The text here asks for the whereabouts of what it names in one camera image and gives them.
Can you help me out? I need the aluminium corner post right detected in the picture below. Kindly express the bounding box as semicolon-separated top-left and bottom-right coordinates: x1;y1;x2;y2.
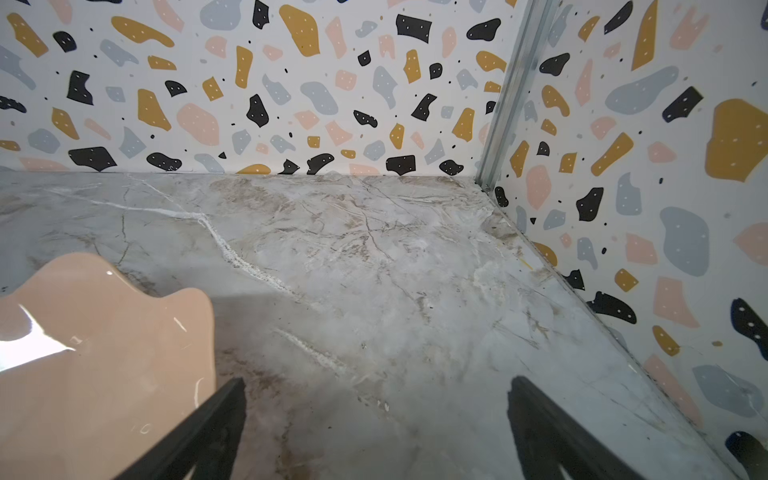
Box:
476;0;558;193

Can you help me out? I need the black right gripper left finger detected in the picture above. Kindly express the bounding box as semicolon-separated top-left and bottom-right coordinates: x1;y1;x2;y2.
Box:
118;377;247;479

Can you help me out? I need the pink scalloped fruit bowl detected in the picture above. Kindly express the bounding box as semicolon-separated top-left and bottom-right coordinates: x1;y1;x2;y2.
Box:
1;253;217;479

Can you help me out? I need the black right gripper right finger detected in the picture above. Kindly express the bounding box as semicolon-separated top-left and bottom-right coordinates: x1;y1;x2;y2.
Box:
507;376;641;479

